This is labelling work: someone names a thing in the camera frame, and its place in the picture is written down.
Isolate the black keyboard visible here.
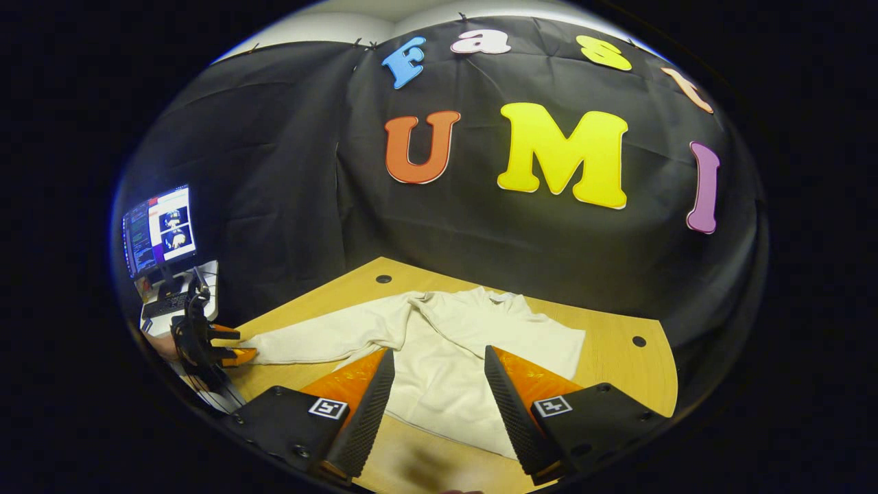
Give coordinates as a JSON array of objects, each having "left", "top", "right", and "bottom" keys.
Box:
[{"left": 142, "top": 292, "right": 189, "bottom": 318}]

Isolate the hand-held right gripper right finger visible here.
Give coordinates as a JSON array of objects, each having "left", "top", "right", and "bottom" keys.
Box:
[{"left": 484, "top": 345, "right": 669, "bottom": 486}]

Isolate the white side desk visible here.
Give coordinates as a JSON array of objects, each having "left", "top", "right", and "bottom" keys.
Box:
[{"left": 139, "top": 259, "right": 220, "bottom": 338}]

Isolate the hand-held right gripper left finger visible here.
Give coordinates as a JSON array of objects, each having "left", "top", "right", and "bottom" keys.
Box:
[{"left": 230, "top": 348, "right": 396, "bottom": 481}]

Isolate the cream sweater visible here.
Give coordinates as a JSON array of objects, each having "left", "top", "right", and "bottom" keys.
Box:
[{"left": 237, "top": 288, "right": 587, "bottom": 460}]

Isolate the computer monitor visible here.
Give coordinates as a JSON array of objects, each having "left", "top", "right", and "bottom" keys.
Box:
[{"left": 122, "top": 184, "right": 200, "bottom": 292}]

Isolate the black backdrop cloth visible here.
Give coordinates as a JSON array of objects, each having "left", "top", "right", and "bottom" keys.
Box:
[{"left": 113, "top": 15, "right": 769, "bottom": 399}]

